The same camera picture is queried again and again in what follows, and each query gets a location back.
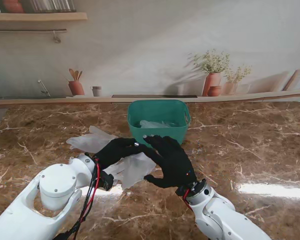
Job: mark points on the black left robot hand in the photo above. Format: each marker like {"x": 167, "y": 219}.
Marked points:
{"x": 115, "y": 152}

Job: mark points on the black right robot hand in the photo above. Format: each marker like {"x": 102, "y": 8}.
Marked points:
{"x": 175, "y": 165}

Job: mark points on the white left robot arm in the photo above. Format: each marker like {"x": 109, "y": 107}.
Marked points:
{"x": 40, "y": 207}

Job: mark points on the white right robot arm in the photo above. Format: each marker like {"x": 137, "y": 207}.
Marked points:
{"x": 220, "y": 215}

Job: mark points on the teal plastic basket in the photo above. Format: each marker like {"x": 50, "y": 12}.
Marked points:
{"x": 157, "y": 112}

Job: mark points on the grey mug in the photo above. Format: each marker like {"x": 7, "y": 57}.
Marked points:
{"x": 97, "y": 91}

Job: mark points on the terracotta utensil pot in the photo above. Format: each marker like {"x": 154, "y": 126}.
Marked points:
{"x": 76, "y": 88}

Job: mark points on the wooden spoon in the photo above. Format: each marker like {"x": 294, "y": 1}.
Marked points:
{"x": 71, "y": 73}
{"x": 79, "y": 75}

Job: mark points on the wooden spatula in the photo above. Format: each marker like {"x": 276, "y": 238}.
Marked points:
{"x": 76, "y": 75}

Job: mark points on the chrome faucet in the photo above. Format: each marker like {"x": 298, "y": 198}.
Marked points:
{"x": 43, "y": 88}

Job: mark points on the small dried flower bouquet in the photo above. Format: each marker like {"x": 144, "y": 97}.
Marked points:
{"x": 238, "y": 73}

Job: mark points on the metal hook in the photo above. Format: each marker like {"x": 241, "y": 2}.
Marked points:
{"x": 56, "y": 37}

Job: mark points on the pale wooden cutting board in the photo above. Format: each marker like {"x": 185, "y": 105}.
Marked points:
{"x": 293, "y": 80}

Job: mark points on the row of glass jars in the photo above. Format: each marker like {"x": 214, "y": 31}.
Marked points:
{"x": 52, "y": 5}

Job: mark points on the terracotta jar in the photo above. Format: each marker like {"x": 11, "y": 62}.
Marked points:
{"x": 13, "y": 6}

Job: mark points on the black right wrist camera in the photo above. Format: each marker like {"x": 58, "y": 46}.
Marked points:
{"x": 181, "y": 192}

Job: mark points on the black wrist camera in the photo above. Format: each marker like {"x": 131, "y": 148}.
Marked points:
{"x": 181, "y": 192}
{"x": 107, "y": 181}

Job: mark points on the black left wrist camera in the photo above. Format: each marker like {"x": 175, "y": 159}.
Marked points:
{"x": 107, "y": 181}

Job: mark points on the metal wall rail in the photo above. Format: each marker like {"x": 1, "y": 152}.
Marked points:
{"x": 27, "y": 30}

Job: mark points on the wooden wall shelf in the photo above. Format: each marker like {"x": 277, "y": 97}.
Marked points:
{"x": 40, "y": 16}

